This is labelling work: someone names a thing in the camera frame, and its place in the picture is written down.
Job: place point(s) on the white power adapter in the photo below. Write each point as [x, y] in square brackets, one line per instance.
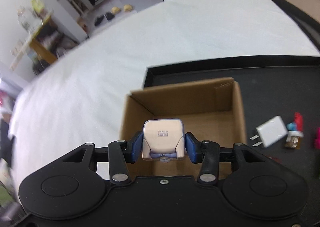
[272, 130]

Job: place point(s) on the yellow-green object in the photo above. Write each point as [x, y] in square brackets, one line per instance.
[37, 4]

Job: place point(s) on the pink figurine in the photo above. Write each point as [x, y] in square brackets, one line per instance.
[317, 139]

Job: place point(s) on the white cube toy figurine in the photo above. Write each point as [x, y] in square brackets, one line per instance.
[162, 134]

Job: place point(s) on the black-edged brown board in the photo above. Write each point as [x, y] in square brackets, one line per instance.
[297, 1]

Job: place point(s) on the brown cardboard box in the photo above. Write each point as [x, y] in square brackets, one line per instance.
[190, 101]

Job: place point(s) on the black slipper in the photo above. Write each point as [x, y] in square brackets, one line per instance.
[109, 16]
[99, 20]

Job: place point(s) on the wooden shelf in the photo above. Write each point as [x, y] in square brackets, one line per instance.
[42, 49]

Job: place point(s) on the black tray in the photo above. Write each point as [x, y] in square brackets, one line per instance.
[275, 86]

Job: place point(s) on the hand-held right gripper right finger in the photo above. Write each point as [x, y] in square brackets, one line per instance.
[191, 148]

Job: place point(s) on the yellow slipper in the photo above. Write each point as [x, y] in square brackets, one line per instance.
[116, 10]
[128, 7]

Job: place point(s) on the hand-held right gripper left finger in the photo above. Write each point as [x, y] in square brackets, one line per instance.
[136, 146]

